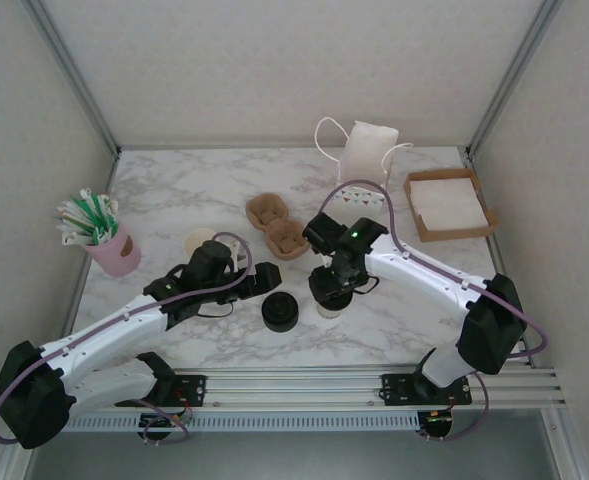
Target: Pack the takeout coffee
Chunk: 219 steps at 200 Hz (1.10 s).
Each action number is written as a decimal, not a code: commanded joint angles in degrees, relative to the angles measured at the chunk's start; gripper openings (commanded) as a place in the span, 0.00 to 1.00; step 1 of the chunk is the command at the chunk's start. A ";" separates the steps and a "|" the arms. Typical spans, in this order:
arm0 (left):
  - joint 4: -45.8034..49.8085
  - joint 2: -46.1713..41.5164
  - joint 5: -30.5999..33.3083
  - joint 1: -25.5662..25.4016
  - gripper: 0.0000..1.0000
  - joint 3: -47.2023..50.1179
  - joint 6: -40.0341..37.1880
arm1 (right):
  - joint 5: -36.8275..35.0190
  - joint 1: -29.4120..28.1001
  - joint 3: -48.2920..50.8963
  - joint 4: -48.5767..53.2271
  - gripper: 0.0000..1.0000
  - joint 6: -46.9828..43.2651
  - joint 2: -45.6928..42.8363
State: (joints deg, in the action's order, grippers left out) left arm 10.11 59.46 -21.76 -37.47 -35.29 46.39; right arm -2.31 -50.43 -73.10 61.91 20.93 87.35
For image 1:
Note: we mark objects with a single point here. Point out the brown pulp cup carrier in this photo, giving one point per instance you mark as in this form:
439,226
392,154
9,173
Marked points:
286,242

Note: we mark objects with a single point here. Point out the black-lidded coffee cup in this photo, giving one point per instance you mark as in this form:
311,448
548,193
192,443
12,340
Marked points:
331,312

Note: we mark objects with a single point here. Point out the patterned paper gift bag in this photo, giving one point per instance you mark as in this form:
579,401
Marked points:
369,150

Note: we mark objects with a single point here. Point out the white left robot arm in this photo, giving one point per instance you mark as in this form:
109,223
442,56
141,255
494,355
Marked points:
109,325

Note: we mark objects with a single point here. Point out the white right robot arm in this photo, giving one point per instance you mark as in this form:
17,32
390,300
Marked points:
424,270

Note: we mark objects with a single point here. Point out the paper cup without lid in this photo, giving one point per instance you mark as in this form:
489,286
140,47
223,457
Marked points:
194,242

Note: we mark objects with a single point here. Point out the black cup lid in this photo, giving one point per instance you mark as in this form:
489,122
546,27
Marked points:
280,312

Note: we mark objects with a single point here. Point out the pink cup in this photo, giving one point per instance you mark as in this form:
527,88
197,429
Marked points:
116,255

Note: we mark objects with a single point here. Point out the brown cardboard tray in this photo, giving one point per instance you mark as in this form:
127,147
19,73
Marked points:
454,232

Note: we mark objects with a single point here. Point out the white napkin stack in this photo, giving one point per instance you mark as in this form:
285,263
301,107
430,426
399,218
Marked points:
449,205

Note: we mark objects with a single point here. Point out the white wrapped straw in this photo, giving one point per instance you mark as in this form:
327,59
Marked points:
106,215
74,240
69,220

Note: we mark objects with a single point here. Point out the green plastic stirrer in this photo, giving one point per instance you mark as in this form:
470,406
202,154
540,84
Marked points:
88,205
81,212

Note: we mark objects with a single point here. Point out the small black circuit board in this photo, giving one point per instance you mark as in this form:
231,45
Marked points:
156,422
436,417

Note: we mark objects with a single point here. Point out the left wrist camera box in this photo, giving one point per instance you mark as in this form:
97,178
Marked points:
236,250

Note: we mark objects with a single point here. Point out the wide aluminium mounting rail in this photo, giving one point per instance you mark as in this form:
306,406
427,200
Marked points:
294,387

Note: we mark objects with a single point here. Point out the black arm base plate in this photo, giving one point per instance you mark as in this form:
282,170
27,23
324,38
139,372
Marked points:
194,387
396,390

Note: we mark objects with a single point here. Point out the aluminium frame post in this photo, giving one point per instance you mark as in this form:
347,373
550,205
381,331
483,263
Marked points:
76,75
510,75

